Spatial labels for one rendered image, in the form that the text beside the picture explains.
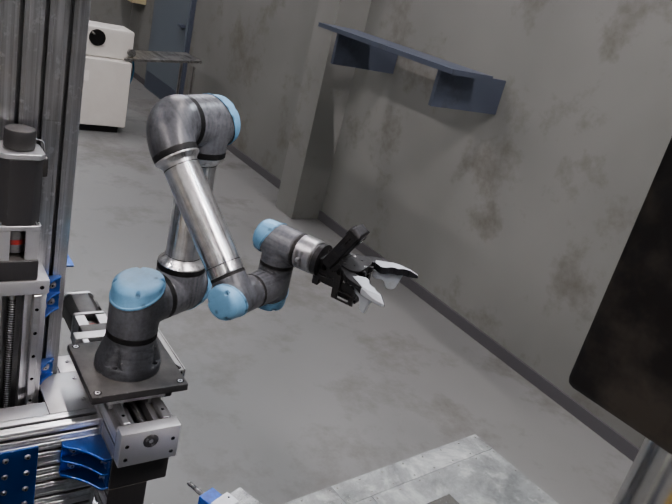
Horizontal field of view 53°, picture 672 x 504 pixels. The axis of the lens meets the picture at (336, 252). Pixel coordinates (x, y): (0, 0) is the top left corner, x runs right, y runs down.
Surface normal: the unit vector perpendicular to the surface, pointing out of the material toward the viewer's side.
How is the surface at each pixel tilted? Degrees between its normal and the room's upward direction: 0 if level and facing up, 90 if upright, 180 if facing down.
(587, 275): 90
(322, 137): 90
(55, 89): 90
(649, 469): 90
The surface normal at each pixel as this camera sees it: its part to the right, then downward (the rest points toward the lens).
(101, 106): 0.53, 0.43
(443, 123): -0.82, 0.03
